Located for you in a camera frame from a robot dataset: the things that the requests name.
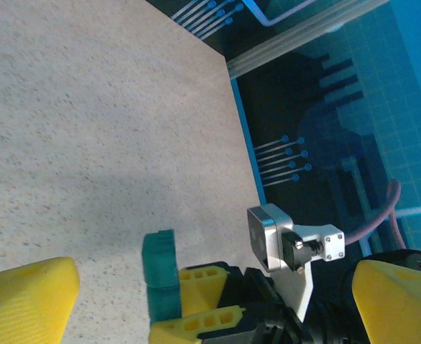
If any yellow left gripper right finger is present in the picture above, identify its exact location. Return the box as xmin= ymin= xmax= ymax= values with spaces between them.
xmin=352 ymin=259 xmax=421 ymax=344

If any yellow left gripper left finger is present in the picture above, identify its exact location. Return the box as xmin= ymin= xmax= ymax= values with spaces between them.
xmin=0 ymin=257 xmax=80 ymax=344

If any teal pill organizer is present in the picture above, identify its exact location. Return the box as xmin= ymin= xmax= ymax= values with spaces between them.
xmin=141 ymin=229 xmax=183 ymax=325

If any white right camera mount bracket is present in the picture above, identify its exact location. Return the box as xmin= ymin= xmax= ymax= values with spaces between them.
xmin=267 ymin=222 xmax=347 ymax=323

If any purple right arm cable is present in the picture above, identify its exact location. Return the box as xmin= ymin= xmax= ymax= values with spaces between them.
xmin=342 ymin=178 xmax=409 ymax=252

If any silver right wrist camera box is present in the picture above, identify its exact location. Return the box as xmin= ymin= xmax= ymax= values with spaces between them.
xmin=246 ymin=203 xmax=294 ymax=274

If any aluminium frame post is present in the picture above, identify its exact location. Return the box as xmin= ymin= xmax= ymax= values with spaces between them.
xmin=226 ymin=0 xmax=390 ymax=78

